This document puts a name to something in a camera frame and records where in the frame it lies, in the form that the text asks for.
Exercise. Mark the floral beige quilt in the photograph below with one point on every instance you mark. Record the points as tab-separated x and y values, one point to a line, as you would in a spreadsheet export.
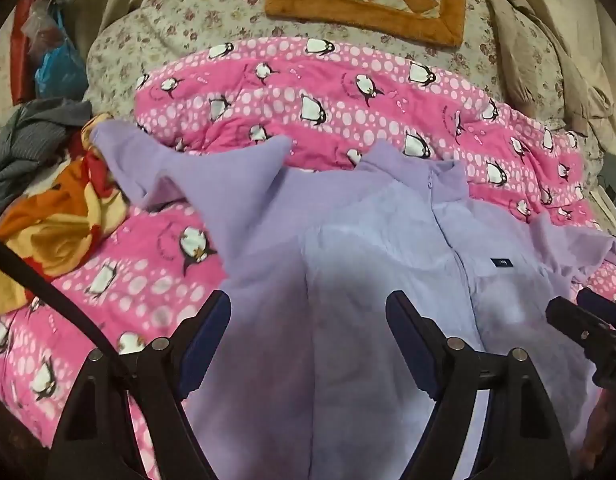
188	10

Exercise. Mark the person's right forearm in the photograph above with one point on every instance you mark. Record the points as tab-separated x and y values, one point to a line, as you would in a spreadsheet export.
610	440

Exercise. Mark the lavender zip jacket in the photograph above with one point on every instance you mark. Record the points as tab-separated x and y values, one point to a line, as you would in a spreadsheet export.
363	240

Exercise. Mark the pink penguin print blanket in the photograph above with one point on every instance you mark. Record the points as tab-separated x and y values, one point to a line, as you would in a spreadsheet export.
338	85

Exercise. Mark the beige crumpled cloth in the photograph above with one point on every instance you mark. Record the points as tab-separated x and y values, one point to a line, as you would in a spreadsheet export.
537	35

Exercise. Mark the blue plastic bag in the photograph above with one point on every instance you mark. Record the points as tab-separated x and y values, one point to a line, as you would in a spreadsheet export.
63	67

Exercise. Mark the orange yellow red cloth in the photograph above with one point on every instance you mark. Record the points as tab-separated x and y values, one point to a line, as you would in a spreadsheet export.
53	225

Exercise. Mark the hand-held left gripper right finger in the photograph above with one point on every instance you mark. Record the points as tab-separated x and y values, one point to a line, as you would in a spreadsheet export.
412	342

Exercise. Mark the grey striped garment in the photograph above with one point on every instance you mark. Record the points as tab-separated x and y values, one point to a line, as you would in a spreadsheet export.
23	145

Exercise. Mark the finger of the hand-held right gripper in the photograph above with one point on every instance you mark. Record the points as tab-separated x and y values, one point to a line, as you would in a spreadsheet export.
605	310
577	327

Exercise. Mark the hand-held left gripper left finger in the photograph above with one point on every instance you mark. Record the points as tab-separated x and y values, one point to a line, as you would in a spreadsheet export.
208	342

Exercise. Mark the orange checkered cushion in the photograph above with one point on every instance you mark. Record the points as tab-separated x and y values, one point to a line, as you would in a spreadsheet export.
288	5

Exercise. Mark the red bag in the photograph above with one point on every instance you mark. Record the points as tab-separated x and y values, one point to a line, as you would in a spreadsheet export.
20	60

